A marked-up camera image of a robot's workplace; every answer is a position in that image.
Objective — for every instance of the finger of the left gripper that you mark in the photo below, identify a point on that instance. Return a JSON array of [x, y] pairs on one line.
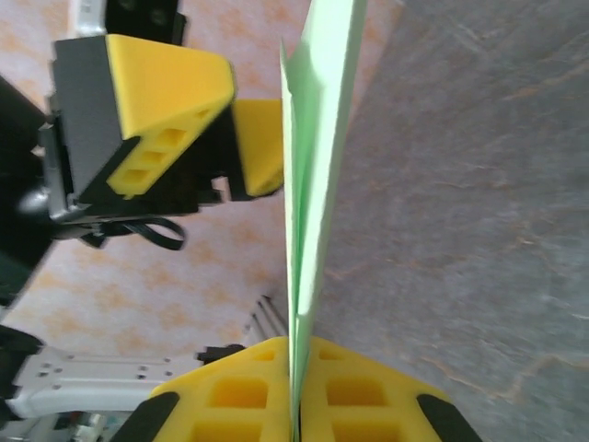
[[260, 143], [156, 87]]

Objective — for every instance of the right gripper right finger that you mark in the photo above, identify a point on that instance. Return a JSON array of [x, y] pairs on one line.
[[359, 400]]

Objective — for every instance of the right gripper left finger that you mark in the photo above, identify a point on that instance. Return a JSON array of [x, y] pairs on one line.
[[239, 400]]

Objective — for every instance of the light green paper sheet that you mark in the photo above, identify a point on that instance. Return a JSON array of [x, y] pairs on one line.
[[317, 138]]

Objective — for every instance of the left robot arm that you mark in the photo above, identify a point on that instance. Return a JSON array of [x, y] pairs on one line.
[[14, 359]]

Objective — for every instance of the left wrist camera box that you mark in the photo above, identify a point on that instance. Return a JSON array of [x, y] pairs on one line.
[[138, 14]]

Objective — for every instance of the aluminium frame post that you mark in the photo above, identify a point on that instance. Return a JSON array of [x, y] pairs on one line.
[[92, 373]]

